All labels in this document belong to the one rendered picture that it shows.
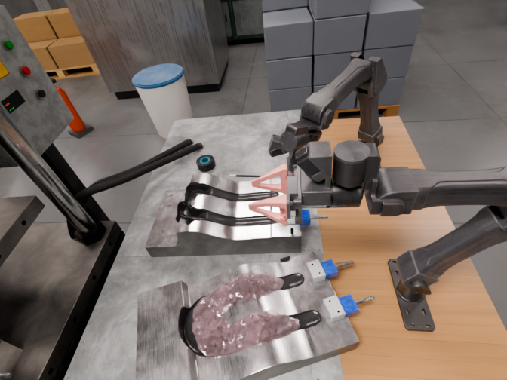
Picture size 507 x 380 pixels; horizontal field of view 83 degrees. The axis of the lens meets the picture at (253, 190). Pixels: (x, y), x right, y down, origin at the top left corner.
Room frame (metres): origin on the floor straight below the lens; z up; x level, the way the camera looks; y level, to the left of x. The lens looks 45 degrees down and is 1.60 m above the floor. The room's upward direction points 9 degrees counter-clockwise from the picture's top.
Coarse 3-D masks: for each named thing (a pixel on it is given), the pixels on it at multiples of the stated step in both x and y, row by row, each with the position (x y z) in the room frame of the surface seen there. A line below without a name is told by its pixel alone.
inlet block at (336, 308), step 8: (336, 296) 0.30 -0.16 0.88; (344, 296) 0.30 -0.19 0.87; (328, 304) 0.29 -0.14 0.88; (336, 304) 0.28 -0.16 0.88; (344, 304) 0.29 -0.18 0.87; (352, 304) 0.28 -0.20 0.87; (360, 304) 0.28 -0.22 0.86; (328, 312) 0.27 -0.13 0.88; (336, 312) 0.26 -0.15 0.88; (344, 312) 0.26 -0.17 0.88; (352, 312) 0.26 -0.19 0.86; (336, 320) 0.26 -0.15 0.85
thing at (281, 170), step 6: (276, 168) 0.43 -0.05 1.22; (282, 168) 0.42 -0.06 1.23; (270, 174) 0.42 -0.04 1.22; (276, 174) 0.42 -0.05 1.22; (282, 174) 0.42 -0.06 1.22; (288, 174) 0.42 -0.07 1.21; (258, 180) 0.42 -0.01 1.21; (264, 180) 0.42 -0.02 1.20; (282, 180) 0.42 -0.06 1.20; (258, 186) 0.42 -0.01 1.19; (264, 186) 0.42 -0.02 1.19; (270, 186) 0.42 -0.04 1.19; (276, 186) 0.42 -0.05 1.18; (282, 186) 0.42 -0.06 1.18; (282, 192) 0.42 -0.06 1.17; (294, 210) 0.36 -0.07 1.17
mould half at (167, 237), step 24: (168, 192) 0.81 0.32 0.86; (240, 192) 0.72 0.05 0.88; (168, 216) 0.69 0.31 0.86; (240, 216) 0.61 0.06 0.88; (168, 240) 0.58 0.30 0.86; (192, 240) 0.54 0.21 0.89; (216, 240) 0.53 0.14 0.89; (240, 240) 0.52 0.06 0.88; (264, 240) 0.51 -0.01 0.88; (288, 240) 0.50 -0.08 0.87
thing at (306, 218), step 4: (292, 212) 0.57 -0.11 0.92; (304, 212) 0.57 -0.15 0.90; (308, 212) 0.57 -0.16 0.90; (292, 216) 0.55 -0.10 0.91; (304, 216) 0.55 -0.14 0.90; (308, 216) 0.55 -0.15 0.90; (312, 216) 0.55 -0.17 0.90; (316, 216) 0.55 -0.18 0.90; (320, 216) 0.55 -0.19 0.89; (324, 216) 0.55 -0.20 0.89; (288, 220) 0.54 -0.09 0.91; (292, 220) 0.54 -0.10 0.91; (304, 220) 0.54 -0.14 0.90; (308, 220) 0.54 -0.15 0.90; (288, 224) 0.54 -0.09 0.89; (292, 224) 0.54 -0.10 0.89; (296, 224) 0.54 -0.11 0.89; (300, 224) 0.54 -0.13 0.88; (304, 224) 0.54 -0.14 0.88; (308, 224) 0.54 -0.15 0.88
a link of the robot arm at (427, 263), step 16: (496, 208) 0.32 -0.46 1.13; (464, 224) 0.33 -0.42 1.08; (480, 224) 0.30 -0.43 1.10; (496, 224) 0.29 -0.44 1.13; (448, 240) 0.32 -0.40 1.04; (464, 240) 0.30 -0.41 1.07; (480, 240) 0.28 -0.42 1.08; (496, 240) 0.27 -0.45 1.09; (400, 256) 0.35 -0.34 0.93; (416, 256) 0.33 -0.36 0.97; (432, 256) 0.31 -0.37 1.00; (448, 256) 0.29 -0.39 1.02; (464, 256) 0.28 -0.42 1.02; (400, 272) 0.32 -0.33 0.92; (416, 272) 0.29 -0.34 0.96; (432, 272) 0.29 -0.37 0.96
